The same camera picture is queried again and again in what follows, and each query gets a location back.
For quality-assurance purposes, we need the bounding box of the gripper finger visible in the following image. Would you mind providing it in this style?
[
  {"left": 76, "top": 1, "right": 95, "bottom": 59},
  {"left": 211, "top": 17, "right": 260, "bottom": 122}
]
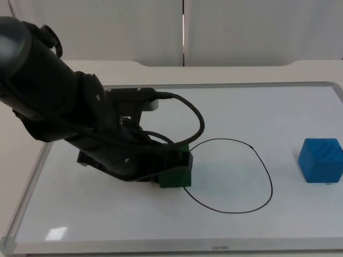
[
  {"left": 163, "top": 146, "right": 190, "bottom": 161},
  {"left": 158, "top": 152, "right": 194, "bottom": 176}
]

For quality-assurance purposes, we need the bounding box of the green cube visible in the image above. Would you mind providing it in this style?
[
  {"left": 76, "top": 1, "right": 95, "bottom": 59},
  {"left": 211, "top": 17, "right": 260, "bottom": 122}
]
[{"left": 159, "top": 144, "right": 192, "bottom": 188}]

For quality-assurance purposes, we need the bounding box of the grey-framed whiteboard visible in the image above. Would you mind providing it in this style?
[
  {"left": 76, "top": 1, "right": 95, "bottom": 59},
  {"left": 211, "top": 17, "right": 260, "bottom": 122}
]
[{"left": 0, "top": 81, "right": 343, "bottom": 254}]

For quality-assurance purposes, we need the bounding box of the blue cube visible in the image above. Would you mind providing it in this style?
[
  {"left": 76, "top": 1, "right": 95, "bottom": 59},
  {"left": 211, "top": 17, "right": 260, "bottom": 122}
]
[{"left": 297, "top": 138, "right": 343, "bottom": 185}]

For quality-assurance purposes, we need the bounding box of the thick black cable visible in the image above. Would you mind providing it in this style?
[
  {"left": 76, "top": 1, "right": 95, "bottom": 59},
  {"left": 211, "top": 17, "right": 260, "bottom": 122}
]
[{"left": 144, "top": 92, "right": 206, "bottom": 148}]

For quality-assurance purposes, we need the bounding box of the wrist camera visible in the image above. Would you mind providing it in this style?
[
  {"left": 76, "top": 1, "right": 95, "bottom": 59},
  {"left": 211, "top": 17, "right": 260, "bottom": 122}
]
[{"left": 106, "top": 87, "right": 161, "bottom": 112}]

